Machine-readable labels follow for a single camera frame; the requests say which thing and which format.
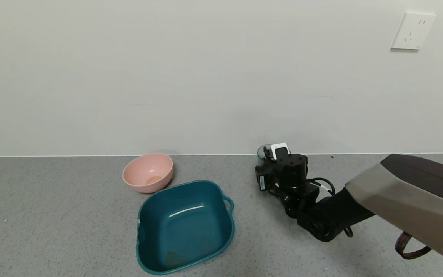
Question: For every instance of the translucent teal ribbed mug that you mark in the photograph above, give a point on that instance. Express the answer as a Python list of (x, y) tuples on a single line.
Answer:
[(262, 154)]

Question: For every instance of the white grey wrist camera box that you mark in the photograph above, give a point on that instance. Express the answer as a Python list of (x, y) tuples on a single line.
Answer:
[(280, 147)]

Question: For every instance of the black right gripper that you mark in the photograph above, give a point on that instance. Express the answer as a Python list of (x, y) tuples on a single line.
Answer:
[(262, 181)]

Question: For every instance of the white wall socket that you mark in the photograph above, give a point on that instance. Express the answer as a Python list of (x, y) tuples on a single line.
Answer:
[(413, 30)]

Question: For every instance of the pink plastic bowl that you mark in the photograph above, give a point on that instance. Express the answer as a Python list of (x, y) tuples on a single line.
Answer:
[(148, 173)]

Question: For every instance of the black and grey right robot arm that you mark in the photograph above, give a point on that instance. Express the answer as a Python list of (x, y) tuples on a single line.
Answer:
[(398, 196)]

